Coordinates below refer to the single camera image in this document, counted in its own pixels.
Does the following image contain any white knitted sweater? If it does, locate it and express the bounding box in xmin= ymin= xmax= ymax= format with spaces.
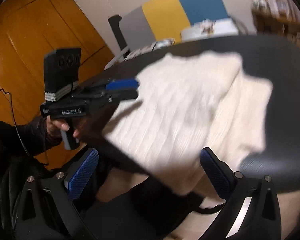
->
xmin=102 ymin=51 xmax=273 ymax=203

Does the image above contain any person's left hand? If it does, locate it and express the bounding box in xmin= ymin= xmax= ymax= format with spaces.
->
xmin=46 ymin=116 xmax=82 ymax=139

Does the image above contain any grey patterned pillow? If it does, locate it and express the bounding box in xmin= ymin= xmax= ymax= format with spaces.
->
xmin=104 ymin=38 xmax=175 ymax=70

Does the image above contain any black leather table pad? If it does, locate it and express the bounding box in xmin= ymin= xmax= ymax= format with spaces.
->
xmin=81 ymin=35 xmax=300 ymax=192

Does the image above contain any grey yellow blue headboard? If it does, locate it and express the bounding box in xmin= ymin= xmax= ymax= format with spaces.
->
xmin=108 ymin=0 xmax=229 ymax=51

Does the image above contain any white printed pillow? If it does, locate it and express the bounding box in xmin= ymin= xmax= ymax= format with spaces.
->
xmin=180 ymin=18 xmax=239 ymax=42

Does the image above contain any wooden desk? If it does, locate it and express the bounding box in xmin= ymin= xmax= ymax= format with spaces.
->
xmin=251 ymin=0 xmax=300 ymax=48

